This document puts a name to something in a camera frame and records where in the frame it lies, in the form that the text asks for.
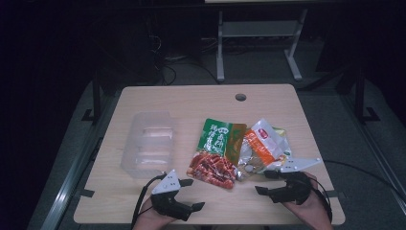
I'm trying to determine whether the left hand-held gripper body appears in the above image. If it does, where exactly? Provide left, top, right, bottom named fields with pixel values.
left=150, top=169, right=194, bottom=222

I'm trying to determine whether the white and green snack packet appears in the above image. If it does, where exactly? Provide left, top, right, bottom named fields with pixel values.
left=272, top=126, right=293, bottom=161

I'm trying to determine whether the bundle of dark floor cables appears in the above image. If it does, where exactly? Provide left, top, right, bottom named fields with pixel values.
left=148, top=34, right=221, bottom=86

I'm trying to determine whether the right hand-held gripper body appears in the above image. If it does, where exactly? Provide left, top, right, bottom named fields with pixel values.
left=267, top=157, right=322, bottom=205

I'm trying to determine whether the person's right hand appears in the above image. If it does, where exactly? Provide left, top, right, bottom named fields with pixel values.
left=282, top=172, right=334, bottom=230

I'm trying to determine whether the black floor cable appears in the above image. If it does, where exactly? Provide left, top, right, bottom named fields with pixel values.
left=324, top=159, right=406, bottom=203

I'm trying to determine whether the left hand-held gripper cable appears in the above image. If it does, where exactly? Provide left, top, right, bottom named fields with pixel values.
left=130, top=173, right=168, bottom=230

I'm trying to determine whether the person's left hand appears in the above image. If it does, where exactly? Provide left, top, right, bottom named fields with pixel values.
left=132, top=197, right=177, bottom=230

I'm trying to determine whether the white and orange snack packet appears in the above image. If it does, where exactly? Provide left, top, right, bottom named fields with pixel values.
left=236, top=118, right=290, bottom=182

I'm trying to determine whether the white metal stand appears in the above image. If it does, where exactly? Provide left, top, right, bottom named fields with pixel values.
left=215, top=9, right=309, bottom=82

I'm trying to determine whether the right hand-held gripper cable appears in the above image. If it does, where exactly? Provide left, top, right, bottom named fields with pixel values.
left=305, top=176, right=333, bottom=222

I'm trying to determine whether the clear plastic container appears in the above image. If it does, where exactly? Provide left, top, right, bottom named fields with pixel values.
left=120, top=110, right=176, bottom=179

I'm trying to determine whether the black stand leg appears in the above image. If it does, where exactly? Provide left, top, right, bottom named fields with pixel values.
left=80, top=70, right=103, bottom=125
left=353, top=66, right=381, bottom=125

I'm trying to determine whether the hand-held gripper cable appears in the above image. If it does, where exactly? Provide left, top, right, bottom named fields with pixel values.
left=130, top=173, right=168, bottom=230
left=305, top=176, right=333, bottom=222

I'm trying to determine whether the green and red sausage packet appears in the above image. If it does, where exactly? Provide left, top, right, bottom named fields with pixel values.
left=186, top=118, right=248, bottom=190

